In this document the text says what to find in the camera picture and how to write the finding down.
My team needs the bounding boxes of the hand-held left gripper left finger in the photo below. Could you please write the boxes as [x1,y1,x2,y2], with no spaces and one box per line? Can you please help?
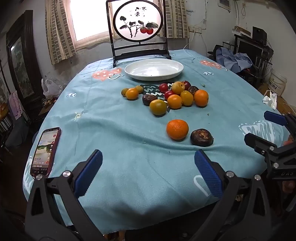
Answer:
[24,149,104,241]

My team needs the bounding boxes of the crumpled white tissue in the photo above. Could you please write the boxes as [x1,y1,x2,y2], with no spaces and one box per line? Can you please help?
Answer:
[262,91,278,110]

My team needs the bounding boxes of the pink cloth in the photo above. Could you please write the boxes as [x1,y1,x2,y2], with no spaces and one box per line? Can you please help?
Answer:
[9,91,23,120]

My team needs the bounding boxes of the beige checked curtain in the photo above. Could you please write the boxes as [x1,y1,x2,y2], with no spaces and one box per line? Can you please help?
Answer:
[165,0,190,39]
[45,0,77,65]

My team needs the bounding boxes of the orange mandarin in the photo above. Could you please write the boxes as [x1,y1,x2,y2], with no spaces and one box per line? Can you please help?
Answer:
[166,119,189,141]
[194,89,209,107]
[125,88,139,100]
[167,94,183,109]

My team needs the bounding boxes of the red smartphone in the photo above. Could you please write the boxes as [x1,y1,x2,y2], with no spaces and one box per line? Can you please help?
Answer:
[30,127,61,179]

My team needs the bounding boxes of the black speaker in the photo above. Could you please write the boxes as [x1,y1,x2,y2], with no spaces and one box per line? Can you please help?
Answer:
[252,26,268,44]

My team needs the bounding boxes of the pale yellow round fruit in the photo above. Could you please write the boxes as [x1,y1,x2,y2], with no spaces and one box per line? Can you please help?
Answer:
[171,82,186,95]

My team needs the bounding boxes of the white oval plate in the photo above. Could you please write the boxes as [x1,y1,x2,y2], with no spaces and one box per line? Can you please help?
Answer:
[124,58,184,81]

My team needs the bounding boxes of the black monitor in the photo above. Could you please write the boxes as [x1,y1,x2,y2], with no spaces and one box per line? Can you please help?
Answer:
[237,38,264,66]

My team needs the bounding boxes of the white cable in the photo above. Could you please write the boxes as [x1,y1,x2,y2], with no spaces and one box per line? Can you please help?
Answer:
[184,31,207,55]

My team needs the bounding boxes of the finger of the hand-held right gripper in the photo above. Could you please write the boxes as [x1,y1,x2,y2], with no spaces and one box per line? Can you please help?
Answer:
[264,111,296,139]
[244,133,289,169]

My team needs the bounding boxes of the light blue printed tablecloth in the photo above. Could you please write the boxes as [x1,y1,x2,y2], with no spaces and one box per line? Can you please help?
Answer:
[23,49,292,234]

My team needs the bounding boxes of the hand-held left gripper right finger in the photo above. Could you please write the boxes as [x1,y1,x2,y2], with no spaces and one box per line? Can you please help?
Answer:
[194,149,272,241]

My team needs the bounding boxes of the person's right hand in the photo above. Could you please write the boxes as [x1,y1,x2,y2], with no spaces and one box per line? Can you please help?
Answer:
[282,179,293,194]

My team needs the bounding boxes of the white bucket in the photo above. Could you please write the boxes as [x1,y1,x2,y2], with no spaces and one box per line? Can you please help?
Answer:
[268,70,287,97]

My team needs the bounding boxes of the dark-framed round painted table screen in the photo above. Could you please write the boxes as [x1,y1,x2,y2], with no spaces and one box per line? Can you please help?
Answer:
[106,0,172,68]

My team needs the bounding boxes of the blue clothing pile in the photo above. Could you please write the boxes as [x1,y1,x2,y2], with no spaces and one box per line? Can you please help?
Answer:
[216,47,254,74]

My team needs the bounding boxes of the dark cloth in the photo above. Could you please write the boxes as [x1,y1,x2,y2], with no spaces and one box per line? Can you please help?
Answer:
[208,45,223,61]

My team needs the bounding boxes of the dark framed painting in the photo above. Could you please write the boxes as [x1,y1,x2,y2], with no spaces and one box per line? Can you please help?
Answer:
[6,10,43,116]

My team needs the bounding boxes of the bright window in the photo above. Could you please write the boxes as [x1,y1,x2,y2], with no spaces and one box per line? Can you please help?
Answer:
[69,0,167,45]

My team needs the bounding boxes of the yellow-orange citrus fruit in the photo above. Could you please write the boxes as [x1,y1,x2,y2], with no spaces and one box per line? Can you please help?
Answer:
[149,99,167,116]
[180,90,194,106]

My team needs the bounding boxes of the white plastic bag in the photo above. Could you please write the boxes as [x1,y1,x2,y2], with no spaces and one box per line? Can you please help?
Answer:
[42,79,63,99]

